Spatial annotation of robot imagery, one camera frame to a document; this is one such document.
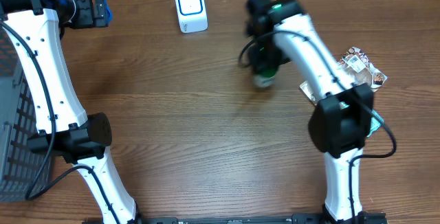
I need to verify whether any green lid clear jar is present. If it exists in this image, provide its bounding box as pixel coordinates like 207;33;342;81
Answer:
253;69;278;88

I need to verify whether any beige plastic pouch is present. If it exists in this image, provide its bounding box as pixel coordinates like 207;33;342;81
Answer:
299;46;388;105

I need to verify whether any teal snack packet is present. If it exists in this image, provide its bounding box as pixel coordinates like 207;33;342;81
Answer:
367;109;384;137

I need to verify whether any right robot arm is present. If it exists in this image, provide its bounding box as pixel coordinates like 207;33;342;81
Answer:
242;0;373;223

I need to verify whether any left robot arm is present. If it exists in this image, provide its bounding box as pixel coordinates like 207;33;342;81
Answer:
1;0;142;223

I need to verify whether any white barcode scanner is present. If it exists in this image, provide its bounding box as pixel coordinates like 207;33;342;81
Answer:
175;0;208;34

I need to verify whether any grey plastic mesh basket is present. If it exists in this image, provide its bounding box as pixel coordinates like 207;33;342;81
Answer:
1;30;44;203

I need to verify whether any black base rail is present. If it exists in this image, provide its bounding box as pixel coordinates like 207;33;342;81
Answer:
82;212;389;224

